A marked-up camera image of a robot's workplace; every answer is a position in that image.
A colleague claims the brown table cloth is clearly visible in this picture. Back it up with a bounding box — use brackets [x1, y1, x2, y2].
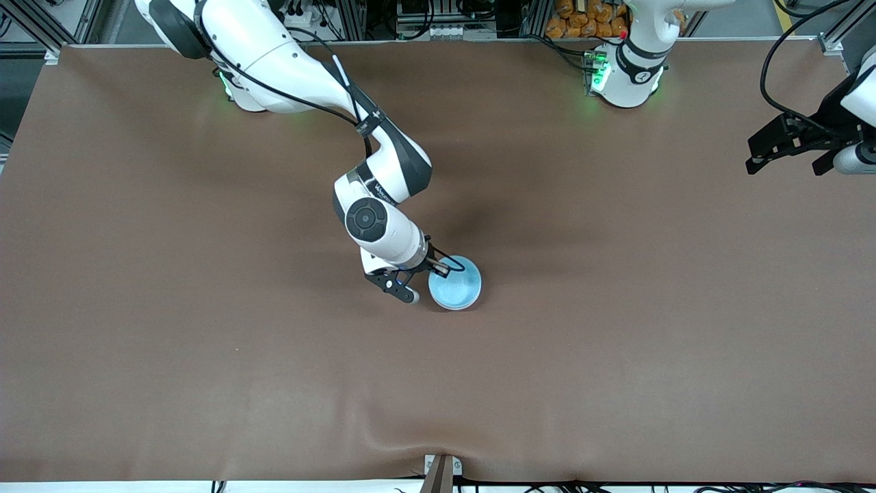
[0, 41, 876, 484]

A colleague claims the aluminium frame beam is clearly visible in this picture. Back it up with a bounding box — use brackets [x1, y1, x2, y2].
[818, 0, 876, 59]
[0, 0, 73, 62]

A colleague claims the light blue bowl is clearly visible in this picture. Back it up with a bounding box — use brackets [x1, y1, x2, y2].
[428, 255, 482, 312]

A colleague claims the metal bracket with brown post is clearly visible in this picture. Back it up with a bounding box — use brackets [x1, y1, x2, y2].
[424, 453, 463, 493]

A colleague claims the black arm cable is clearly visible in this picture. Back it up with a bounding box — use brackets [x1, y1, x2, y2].
[194, 0, 467, 273]
[760, 0, 856, 134]

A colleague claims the white power strip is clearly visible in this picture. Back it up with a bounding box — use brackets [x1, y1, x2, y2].
[282, 0, 317, 29]

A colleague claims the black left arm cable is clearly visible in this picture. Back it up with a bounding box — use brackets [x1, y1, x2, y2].
[760, 0, 856, 134]

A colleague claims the aluminium frame post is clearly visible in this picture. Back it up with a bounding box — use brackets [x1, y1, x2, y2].
[337, 0, 368, 42]
[521, 0, 554, 39]

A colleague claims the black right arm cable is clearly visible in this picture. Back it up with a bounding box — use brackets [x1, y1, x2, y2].
[194, 0, 467, 273]

